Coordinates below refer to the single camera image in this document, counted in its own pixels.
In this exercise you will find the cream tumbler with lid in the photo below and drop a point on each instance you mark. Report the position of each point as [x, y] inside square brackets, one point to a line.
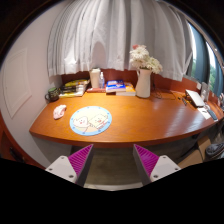
[95, 78]

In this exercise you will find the yellow-edged white book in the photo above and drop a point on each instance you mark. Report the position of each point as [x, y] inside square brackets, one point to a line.
[71, 94]

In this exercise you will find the dark green mug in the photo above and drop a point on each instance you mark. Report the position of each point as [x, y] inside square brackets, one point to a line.
[53, 94]

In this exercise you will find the orange cover book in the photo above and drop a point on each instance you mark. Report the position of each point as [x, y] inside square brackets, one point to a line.
[129, 91]

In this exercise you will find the round cartoon print mouse pad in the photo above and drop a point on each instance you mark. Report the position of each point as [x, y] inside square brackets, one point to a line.
[90, 120]

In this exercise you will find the clear sanitizer bottle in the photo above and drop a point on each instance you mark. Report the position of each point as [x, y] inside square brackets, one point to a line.
[101, 81]

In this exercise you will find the pink white computer mouse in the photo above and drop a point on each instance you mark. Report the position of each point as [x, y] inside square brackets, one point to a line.
[59, 111]

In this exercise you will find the white pitcher vase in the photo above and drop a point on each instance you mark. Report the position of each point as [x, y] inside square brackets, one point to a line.
[143, 85]

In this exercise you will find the white pleated curtain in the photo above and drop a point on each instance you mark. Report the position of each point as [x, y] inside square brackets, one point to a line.
[113, 33]

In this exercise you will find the dark red book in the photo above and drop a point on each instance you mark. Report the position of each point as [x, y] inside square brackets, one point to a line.
[96, 90]

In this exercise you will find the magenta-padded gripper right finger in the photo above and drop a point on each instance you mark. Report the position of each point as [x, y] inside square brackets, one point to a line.
[161, 166]

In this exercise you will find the white laptop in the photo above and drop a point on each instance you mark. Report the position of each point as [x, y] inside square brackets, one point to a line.
[195, 98]

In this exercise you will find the window with dark frame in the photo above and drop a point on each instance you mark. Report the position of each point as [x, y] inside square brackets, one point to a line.
[200, 56]

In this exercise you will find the white flower bouquet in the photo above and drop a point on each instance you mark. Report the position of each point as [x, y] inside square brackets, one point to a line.
[143, 57]

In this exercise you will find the white paper pad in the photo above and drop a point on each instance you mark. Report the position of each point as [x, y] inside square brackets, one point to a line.
[203, 113]

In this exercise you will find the blue cover book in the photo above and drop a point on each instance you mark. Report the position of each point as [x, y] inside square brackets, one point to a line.
[115, 85]

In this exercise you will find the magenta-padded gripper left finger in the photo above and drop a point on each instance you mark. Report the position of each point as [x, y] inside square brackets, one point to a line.
[65, 166]

